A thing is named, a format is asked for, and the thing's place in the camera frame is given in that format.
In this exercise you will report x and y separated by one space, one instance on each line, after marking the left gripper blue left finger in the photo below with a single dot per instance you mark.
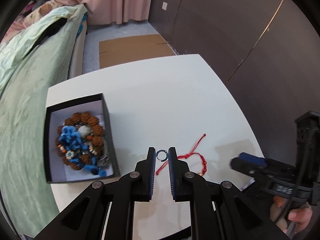
149 172

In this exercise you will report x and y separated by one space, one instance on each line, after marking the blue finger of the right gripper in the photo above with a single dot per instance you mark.
257 161

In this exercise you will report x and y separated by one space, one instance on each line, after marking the white wall socket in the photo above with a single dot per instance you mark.
164 6

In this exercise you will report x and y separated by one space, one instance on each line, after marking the patterned pillow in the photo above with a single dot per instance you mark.
41 11

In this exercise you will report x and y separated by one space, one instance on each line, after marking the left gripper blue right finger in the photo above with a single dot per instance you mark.
174 172

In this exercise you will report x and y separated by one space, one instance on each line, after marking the black jewelry box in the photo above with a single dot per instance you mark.
77 141

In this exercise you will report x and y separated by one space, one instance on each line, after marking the light green duvet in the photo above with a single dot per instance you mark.
30 37

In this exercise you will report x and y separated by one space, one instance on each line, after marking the flat brown cardboard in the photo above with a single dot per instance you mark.
134 48

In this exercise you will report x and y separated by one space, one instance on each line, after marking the green bed sheet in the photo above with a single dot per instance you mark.
26 75

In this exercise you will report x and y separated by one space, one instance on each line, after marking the right hand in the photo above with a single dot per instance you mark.
300 216

